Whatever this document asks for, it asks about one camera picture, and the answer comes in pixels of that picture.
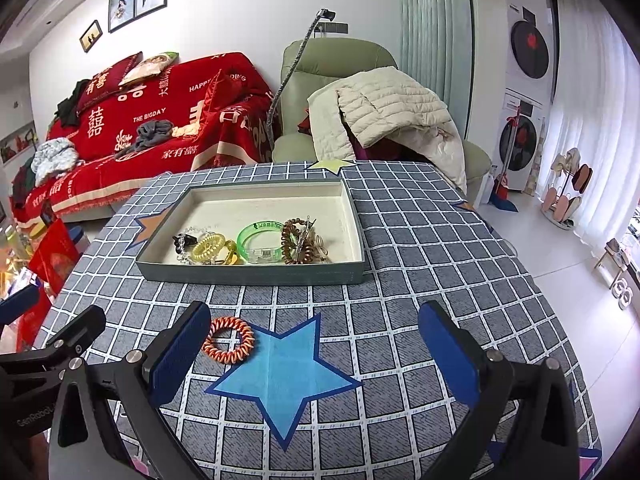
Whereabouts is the grey gooseneck camera stand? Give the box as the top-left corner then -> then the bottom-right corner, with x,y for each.
265,7 -> 337,163

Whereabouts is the white tumble dryer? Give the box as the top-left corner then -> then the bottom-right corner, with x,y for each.
505,2 -> 558,103

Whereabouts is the small wooden stool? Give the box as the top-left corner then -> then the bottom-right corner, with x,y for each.
592,237 -> 640,281

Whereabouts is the photo printed pillow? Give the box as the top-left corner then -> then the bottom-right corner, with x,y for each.
118,51 -> 179,87

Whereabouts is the clear beaded bracelet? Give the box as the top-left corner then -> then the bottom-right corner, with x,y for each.
177,225 -> 211,264

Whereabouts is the black garment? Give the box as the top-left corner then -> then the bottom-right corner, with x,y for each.
54,79 -> 91,126

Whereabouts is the beige quilted jacket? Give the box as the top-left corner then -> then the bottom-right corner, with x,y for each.
306,67 -> 468,193

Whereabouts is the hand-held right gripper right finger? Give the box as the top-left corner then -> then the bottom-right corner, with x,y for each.
417,301 -> 581,480

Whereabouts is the person's left forearm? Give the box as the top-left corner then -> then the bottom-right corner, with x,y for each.
0,437 -> 57,480

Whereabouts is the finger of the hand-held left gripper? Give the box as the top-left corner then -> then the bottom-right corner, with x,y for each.
0,284 -> 41,327
45,304 -> 107,372

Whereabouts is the green translucent bangle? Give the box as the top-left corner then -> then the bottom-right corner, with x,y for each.
236,220 -> 287,265

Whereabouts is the orange spiral hair tie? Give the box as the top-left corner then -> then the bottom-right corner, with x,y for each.
202,316 -> 256,365

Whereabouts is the white washing machine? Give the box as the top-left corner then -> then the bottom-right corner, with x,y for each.
492,87 -> 551,196

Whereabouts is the red pillow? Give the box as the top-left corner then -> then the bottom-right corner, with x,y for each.
75,52 -> 143,113

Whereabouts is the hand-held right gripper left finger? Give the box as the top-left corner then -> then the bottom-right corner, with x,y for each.
47,301 -> 212,480

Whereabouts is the white number ornament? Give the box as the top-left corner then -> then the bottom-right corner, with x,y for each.
607,275 -> 636,311

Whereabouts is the red square cushion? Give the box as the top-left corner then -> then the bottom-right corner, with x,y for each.
186,69 -> 238,133

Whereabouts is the white sheer curtain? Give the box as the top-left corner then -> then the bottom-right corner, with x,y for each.
535,0 -> 640,281

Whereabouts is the red broom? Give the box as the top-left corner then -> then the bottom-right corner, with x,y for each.
487,100 -> 523,211

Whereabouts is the red gift bag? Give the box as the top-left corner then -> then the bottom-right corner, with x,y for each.
27,217 -> 81,301

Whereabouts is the small black picture frame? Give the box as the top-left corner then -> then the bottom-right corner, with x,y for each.
80,20 -> 103,53

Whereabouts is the red printed sofa cover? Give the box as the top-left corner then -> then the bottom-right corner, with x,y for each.
22,51 -> 281,223

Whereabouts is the yellow spiral hair tie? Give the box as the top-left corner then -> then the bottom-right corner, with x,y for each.
192,232 -> 227,264

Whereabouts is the grey checked tablecloth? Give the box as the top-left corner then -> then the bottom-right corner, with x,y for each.
37,157 -> 603,480

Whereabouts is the grey garment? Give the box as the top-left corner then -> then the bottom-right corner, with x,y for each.
117,119 -> 173,153

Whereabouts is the brown spiral hair tie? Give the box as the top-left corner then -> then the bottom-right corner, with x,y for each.
280,219 -> 315,265

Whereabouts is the green armchair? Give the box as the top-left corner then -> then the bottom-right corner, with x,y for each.
270,37 -> 493,196

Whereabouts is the purple cloth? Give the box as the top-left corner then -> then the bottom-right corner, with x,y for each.
352,137 -> 406,161

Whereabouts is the white grey knitted cloth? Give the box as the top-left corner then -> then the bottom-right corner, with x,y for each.
31,139 -> 78,186

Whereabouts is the grey tray with cream lining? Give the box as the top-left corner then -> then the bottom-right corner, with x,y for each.
135,178 -> 371,287

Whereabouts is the low wall picture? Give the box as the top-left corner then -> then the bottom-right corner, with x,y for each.
0,122 -> 38,163

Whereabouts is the slipper rack with slippers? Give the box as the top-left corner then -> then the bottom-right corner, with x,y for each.
539,147 -> 595,231

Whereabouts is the silver hair clip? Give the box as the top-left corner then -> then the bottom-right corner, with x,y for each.
295,215 -> 318,261

